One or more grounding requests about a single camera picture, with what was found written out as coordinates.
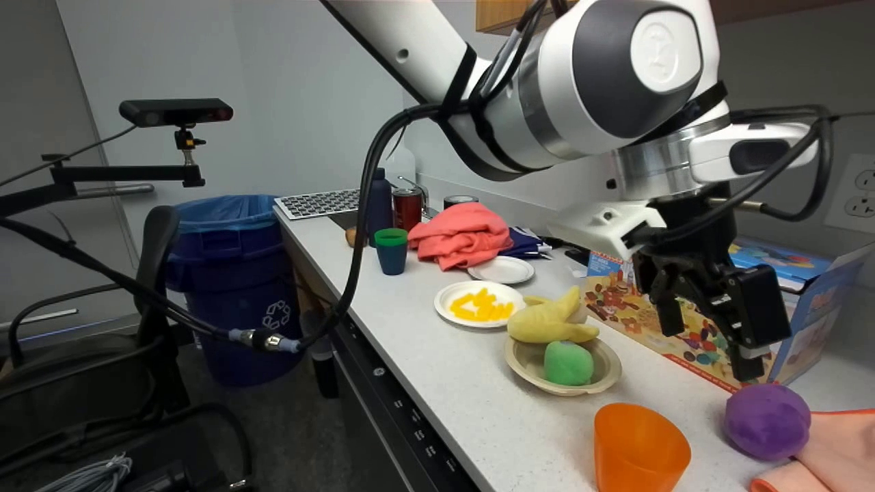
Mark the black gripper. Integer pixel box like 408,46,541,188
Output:
623,186,791,384

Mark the purple plush toy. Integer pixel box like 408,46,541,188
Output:
723,384,812,462

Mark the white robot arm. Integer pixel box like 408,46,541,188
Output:
321,0,831,384

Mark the colourful toy set box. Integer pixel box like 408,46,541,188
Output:
582,240,869,391

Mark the green plush toy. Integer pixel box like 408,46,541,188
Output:
545,341,594,385

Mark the yellow plush toy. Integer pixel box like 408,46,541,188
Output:
508,288,598,344

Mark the beige bowl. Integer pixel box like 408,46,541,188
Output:
504,340,620,396

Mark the small white plate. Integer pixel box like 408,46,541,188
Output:
468,257,535,288

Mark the orange cloth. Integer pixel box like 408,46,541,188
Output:
747,410,875,492

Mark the white plate with yellow food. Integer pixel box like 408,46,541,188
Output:
431,281,524,332

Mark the red cloth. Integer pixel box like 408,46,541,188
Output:
408,203,511,270

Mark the green blue cup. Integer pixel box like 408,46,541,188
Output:
371,227,408,276

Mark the dark blue bottle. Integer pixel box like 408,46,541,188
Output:
366,171,393,240

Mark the computer keyboard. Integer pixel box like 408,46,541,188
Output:
276,188,359,222

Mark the blue recycling bin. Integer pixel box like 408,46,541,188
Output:
161,192,310,391

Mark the wall power outlet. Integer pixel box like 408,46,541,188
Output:
827,153,875,232

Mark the black camera on stand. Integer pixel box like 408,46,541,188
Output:
0,99,236,217

